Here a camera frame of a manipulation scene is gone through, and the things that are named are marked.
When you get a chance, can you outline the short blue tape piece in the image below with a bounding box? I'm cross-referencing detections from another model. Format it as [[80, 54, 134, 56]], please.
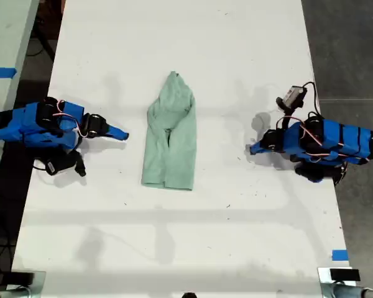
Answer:
[[331, 249, 350, 262]]

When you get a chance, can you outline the pale green T-shirt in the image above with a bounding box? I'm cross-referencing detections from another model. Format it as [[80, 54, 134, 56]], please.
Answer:
[[140, 70, 197, 192]]

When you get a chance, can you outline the black camera box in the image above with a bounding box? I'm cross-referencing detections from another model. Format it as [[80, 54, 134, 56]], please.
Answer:
[[45, 150, 87, 178], [275, 86, 308, 110]]

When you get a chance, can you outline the metal table bracket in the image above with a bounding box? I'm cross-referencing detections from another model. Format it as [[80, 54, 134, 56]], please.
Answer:
[[316, 266, 373, 298], [0, 270, 47, 298]]

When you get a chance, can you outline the small black box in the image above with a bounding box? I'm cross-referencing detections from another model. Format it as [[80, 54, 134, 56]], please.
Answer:
[[9, 272, 35, 287], [329, 268, 361, 282]]

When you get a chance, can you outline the pale side table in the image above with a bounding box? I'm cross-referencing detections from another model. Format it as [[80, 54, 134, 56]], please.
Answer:
[[0, 0, 40, 202]]

